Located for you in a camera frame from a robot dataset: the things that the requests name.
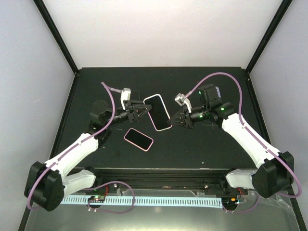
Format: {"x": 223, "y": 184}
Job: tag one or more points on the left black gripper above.
{"x": 133, "y": 115}

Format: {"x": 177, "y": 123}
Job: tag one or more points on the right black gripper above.
{"x": 185, "y": 117}

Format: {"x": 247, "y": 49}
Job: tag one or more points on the teal phone without case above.
{"x": 135, "y": 95}

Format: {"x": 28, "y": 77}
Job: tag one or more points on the lavender phone case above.
{"x": 218, "y": 92}

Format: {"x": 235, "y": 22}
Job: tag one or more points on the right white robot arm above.
{"x": 274, "y": 169}

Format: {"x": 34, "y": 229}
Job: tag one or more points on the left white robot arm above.
{"x": 50, "y": 182}

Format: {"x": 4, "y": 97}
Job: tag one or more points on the phone in pink case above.
{"x": 138, "y": 139}

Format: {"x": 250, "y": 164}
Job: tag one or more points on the right small circuit board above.
{"x": 226, "y": 201}

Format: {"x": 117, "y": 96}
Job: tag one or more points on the small circuit board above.
{"x": 96, "y": 199}
{"x": 226, "y": 201}

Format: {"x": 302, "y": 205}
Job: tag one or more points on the left small circuit board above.
{"x": 96, "y": 199}

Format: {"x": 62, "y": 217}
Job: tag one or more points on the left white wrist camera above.
{"x": 125, "y": 96}

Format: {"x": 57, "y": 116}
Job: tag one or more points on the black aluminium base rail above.
{"x": 214, "y": 181}

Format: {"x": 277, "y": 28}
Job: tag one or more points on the light blue slotted cable duct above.
{"x": 146, "y": 201}

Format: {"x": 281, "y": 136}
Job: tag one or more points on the left black frame post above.
{"x": 40, "y": 5}

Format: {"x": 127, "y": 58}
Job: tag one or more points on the black frame post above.
{"x": 40, "y": 5}
{"x": 281, "y": 11}

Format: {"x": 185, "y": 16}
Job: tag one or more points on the right black frame post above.
{"x": 281, "y": 11}

